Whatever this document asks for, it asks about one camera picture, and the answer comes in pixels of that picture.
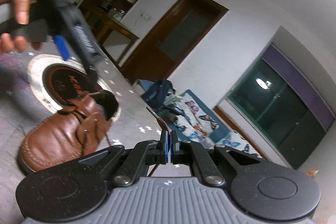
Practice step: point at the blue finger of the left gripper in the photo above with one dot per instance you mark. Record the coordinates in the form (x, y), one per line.
(60, 44)

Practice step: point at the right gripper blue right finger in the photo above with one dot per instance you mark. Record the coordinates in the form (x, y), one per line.
(197, 158)

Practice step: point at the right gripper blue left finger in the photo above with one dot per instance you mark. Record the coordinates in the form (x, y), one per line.
(143, 160)

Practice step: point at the brown leather shoe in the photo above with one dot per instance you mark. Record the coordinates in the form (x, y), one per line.
(74, 131)

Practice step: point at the blue sofa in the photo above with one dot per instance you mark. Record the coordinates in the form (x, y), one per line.
(167, 106)

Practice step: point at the butterfly pillow left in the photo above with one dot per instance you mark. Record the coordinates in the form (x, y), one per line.
(196, 122)

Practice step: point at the butterfly pillow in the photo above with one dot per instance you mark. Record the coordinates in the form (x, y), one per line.
(196, 122)
(234, 140)

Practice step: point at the butterfly pillow right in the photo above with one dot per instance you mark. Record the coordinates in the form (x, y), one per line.
(234, 140)

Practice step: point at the dark blue bag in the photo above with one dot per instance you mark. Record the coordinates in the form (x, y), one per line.
(157, 93)

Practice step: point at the green framed window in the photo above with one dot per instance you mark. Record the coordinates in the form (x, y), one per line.
(266, 99)

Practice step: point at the brown wooden door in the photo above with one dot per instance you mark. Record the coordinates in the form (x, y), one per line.
(172, 39)

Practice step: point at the purple roller blind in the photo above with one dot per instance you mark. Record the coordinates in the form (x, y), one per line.
(301, 85)

